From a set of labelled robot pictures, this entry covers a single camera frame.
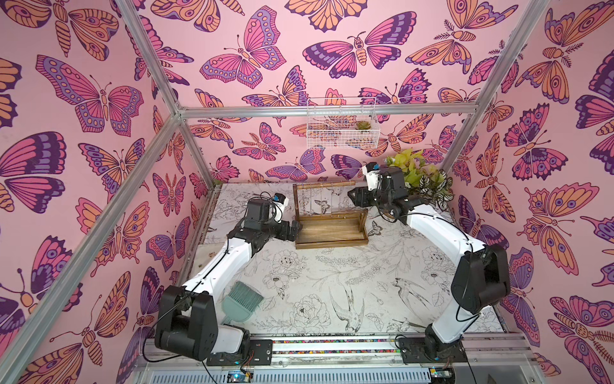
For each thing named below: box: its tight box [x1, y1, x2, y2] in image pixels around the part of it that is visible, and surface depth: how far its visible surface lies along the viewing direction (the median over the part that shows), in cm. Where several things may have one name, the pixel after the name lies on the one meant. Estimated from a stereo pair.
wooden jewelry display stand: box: [292, 180, 370, 250], surface depth 105 cm
